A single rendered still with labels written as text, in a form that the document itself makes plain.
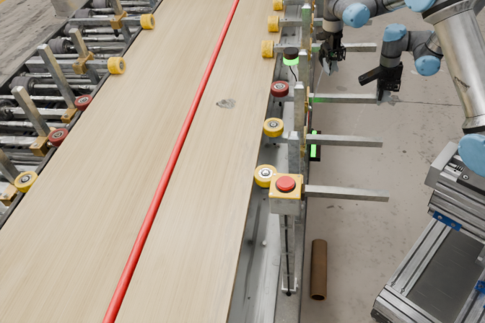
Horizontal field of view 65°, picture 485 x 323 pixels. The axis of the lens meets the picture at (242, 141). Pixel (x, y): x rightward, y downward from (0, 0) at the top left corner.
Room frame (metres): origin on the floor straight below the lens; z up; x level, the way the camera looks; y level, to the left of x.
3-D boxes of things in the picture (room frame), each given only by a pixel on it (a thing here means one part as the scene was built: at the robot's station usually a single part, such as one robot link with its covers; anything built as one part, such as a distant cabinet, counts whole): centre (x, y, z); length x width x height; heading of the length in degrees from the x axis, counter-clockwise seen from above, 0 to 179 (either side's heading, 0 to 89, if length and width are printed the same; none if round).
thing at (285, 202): (0.54, -0.08, 1.18); 0.07 x 0.07 x 0.08; 75
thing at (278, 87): (1.34, -0.19, 0.85); 0.08 x 0.08 x 0.11
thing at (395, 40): (1.22, -0.62, 1.12); 0.09 x 0.08 x 0.11; 73
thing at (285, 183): (0.54, -0.08, 1.22); 0.04 x 0.04 x 0.02
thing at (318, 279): (0.91, -0.30, 0.04); 0.30 x 0.08 x 0.08; 165
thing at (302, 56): (1.27, -0.28, 0.87); 0.03 x 0.03 x 0.48; 75
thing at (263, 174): (0.86, -0.06, 0.85); 0.08 x 0.08 x 0.11
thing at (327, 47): (1.25, -0.39, 1.13); 0.09 x 0.08 x 0.12; 6
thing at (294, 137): (0.79, -0.15, 0.90); 0.03 x 0.03 x 0.48; 75
